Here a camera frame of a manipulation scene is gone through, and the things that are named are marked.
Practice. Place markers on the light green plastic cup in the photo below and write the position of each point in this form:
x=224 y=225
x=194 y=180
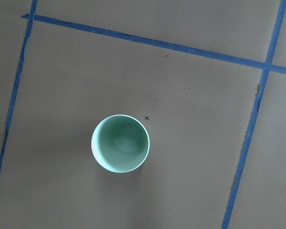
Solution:
x=120 y=143

